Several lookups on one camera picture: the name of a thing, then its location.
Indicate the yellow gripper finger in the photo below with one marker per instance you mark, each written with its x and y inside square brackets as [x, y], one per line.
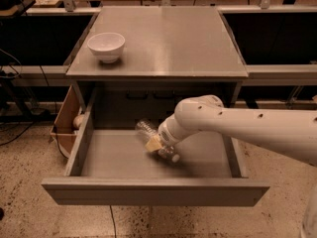
[154, 144]

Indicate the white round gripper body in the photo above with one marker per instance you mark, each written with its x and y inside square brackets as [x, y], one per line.
[165, 134]

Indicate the clear plastic water bottle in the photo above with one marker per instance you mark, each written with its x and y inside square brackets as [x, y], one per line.
[145, 130]

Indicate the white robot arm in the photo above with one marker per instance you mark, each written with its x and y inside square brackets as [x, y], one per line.
[292, 133]

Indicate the grey open top drawer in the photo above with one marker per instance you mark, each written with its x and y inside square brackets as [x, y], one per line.
[110, 165]

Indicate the grey cabinet with counter top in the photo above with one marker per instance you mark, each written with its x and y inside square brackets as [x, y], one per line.
[184, 49]

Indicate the pale round object in box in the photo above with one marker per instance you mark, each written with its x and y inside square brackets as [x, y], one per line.
[77, 121]

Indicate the brown cardboard box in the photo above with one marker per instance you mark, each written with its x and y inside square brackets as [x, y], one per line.
[63, 131]

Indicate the white ceramic bowl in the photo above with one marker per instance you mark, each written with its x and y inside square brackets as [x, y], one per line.
[107, 47]

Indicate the right grey lab bench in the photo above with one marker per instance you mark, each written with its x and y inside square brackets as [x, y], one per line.
[278, 46]

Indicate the grey lab bench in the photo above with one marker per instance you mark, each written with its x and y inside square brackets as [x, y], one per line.
[36, 50]
[278, 46]

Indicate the left grey lab bench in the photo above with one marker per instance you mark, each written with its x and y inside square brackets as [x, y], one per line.
[36, 50]

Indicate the right black drawer handle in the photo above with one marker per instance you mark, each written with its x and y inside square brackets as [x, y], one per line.
[163, 94]

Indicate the black drawer handle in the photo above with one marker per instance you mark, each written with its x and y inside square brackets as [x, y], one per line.
[163, 94]
[136, 95]

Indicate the left black drawer handle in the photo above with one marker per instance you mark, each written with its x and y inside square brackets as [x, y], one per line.
[136, 95]

